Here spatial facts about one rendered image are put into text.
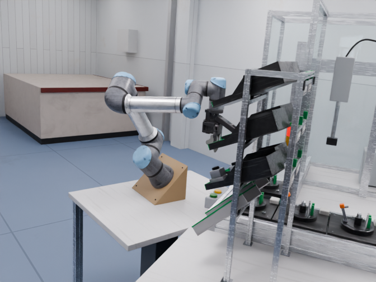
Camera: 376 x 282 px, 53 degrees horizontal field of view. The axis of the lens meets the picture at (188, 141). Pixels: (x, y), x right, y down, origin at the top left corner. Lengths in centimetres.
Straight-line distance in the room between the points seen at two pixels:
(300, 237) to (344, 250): 19
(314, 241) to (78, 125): 549
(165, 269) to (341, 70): 180
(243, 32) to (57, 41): 494
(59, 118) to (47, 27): 311
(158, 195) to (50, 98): 460
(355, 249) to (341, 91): 129
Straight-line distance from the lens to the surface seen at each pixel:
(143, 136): 211
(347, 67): 275
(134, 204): 211
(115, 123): 707
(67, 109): 666
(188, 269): 158
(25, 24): 909
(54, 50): 927
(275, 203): 200
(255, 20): 550
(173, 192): 214
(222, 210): 144
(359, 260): 180
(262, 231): 180
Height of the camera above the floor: 171
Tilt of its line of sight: 14 degrees down
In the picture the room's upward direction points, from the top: 4 degrees clockwise
